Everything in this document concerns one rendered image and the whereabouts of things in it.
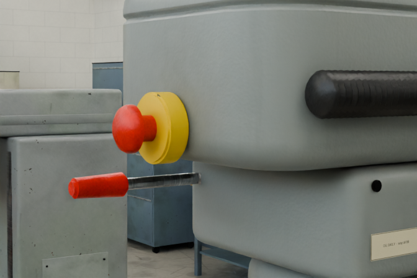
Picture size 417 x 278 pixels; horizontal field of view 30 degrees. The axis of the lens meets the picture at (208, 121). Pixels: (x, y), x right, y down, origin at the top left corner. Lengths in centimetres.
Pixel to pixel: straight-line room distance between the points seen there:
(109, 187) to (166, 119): 13
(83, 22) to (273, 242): 998
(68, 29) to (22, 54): 73
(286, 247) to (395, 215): 10
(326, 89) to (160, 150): 16
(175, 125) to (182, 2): 10
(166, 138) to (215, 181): 16
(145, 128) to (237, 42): 11
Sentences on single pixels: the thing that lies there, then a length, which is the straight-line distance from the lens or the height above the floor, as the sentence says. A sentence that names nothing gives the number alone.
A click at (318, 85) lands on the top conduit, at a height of 180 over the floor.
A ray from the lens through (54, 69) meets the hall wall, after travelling 1043.
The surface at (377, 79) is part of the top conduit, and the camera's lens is 58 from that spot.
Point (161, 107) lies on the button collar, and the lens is 63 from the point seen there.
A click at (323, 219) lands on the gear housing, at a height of 168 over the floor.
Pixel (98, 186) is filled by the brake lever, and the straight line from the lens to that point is 73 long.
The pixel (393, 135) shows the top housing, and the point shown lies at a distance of 64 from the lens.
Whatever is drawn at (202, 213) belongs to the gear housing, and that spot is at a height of 167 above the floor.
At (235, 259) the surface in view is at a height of 23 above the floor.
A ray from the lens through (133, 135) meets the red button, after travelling 62.
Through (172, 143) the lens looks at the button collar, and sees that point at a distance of 63.
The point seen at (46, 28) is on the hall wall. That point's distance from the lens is 1041.
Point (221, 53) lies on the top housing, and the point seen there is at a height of 182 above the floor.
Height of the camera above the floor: 180
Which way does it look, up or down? 3 degrees down
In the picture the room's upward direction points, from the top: straight up
